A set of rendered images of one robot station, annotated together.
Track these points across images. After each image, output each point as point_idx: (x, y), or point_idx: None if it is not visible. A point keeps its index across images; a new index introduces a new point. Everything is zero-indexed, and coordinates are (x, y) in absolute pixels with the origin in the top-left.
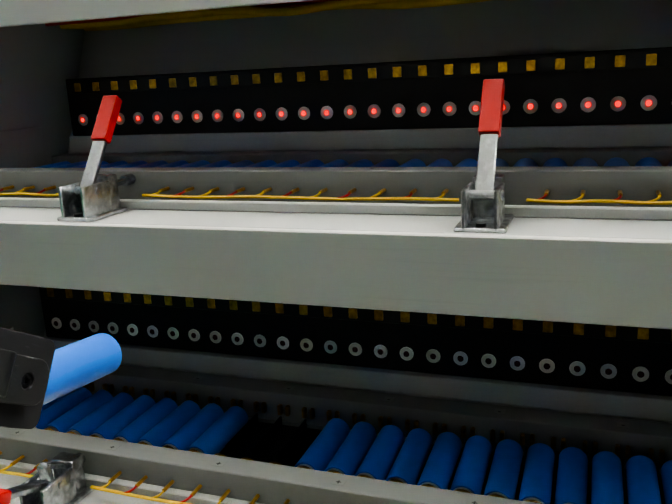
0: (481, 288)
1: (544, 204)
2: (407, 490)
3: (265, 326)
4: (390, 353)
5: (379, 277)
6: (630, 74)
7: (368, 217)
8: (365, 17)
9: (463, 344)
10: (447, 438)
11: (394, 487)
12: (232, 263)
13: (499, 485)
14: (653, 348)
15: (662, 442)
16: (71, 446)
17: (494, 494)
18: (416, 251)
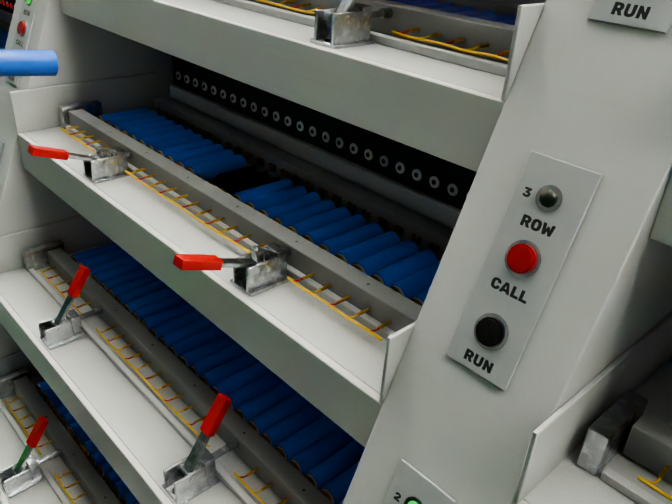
0: (314, 87)
1: (416, 40)
2: (268, 223)
3: (280, 106)
4: (345, 145)
5: (266, 66)
6: None
7: (293, 24)
8: None
9: (387, 150)
10: (338, 209)
11: (263, 219)
12: (201, 39)
13: (329, 241)
14: None
15: None
16: (127, 145)
17: (320, 244)
18: (284, 51)
